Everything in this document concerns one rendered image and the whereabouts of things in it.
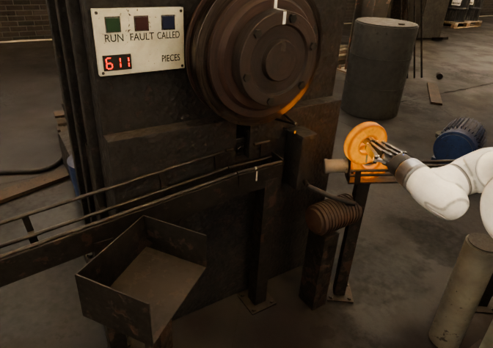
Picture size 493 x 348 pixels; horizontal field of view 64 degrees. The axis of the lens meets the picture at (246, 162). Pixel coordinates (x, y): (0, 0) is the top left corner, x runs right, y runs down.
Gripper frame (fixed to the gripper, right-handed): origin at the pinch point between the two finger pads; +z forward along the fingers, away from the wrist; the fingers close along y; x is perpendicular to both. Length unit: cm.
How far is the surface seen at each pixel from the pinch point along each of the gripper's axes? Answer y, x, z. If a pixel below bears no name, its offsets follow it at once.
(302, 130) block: -13.1, -5.5, 21.4
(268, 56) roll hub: -38.2, 28.7, 4.1
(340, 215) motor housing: -1.6, -34.5, 2.0
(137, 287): -81, -24, -22
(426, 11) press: 538, -57, 546
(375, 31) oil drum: 154, -12, 202
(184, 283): -70, -23, -25
